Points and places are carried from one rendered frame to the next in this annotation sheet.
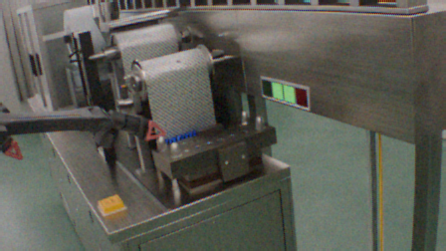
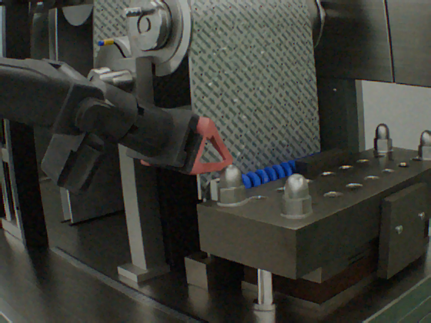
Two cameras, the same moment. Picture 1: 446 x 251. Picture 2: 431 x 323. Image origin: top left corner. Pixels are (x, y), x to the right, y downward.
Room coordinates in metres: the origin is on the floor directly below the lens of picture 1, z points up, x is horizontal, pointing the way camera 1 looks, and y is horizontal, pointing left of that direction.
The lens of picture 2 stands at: (0.72, 0.41, 1.25)
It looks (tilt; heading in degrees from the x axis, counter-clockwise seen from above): 13 degrees down; 347
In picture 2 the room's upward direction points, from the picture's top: 4 degrees counter-clockwise
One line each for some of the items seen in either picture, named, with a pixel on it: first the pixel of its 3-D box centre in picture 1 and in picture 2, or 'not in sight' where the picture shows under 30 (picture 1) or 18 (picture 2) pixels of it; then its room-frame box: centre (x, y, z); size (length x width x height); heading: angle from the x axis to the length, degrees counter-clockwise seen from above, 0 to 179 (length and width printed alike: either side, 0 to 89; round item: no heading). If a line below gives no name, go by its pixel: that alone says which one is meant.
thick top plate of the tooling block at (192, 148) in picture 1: (215, 145); (350, 198); (1.50, 0.04, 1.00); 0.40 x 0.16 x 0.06; 117
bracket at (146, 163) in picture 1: (136, 133); (129, 170); (1.60, 0.32, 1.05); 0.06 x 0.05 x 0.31; 117
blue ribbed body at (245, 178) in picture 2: (191, 135); (279, 176); (1.57, 0.12, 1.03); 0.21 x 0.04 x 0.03; 117
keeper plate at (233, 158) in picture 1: (234, 161); (405, 229); (1.42, -0.01, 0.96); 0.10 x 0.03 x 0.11; 117
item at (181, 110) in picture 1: (183, 112); (262, 112); (1.58, 0.14, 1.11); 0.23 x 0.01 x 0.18; 117
